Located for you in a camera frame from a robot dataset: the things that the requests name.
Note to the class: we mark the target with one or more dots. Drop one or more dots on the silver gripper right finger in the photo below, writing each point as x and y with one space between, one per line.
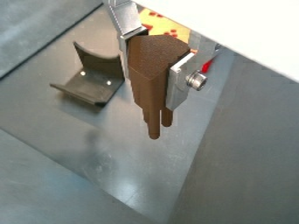
186 73

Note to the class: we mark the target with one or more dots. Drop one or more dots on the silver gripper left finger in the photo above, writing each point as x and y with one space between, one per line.
124 16

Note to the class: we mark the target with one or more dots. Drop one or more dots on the brown three prong peg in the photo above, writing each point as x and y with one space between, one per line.
150 93

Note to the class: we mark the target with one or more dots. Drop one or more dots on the red shape sorter board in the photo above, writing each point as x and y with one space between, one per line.
166 24

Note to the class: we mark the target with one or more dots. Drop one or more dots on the black curved holder block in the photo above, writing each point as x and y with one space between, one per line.
98 80

